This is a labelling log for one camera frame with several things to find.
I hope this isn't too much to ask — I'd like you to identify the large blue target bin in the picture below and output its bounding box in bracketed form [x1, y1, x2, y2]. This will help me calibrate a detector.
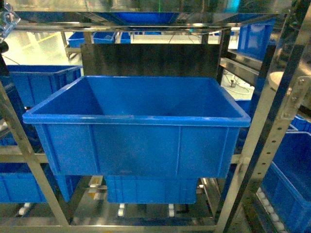
[23, 76, 251, 179]

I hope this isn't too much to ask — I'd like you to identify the blue bin left shelf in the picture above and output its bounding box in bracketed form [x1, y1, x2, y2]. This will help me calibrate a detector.
[0, 65, 83, 146]

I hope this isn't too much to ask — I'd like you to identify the blue bin bottom left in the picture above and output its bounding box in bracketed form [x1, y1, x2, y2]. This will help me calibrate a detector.
[0, 162, 82, 204]

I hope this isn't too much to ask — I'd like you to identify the black back panel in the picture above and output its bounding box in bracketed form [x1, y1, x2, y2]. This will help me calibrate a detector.
[81, 44, 220, 78]

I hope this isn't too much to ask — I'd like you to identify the blue bin bottom right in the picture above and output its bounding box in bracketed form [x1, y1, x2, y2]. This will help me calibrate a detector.
[261, 115, 311, 233]

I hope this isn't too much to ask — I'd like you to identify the blue bin below target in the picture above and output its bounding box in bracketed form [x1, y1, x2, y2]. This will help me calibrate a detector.
[104, 176, 198, 204]

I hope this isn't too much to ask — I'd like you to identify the steel shelf frame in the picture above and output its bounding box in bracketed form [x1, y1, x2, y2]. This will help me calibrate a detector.
[0, 0, 311, 233]

